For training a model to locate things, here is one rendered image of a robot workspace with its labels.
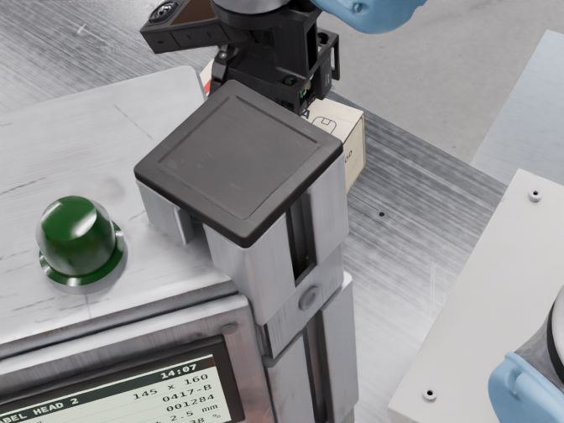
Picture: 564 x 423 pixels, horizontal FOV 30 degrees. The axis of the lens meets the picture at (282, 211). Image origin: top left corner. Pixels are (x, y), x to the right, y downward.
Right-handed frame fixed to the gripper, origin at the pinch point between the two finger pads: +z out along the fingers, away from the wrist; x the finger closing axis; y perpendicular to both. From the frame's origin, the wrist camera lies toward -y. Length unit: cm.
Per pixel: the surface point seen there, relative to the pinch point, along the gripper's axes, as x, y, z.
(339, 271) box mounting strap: -33, 27, -44
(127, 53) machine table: 17.7, -30.3, 18.1
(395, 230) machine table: 8.0, 10.7, 17.2
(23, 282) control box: -40, 20, -47
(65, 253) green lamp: -39, 21, -49
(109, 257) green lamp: -38, 22, -48
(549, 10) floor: 132, -8, 100
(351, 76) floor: 95, -40, 101
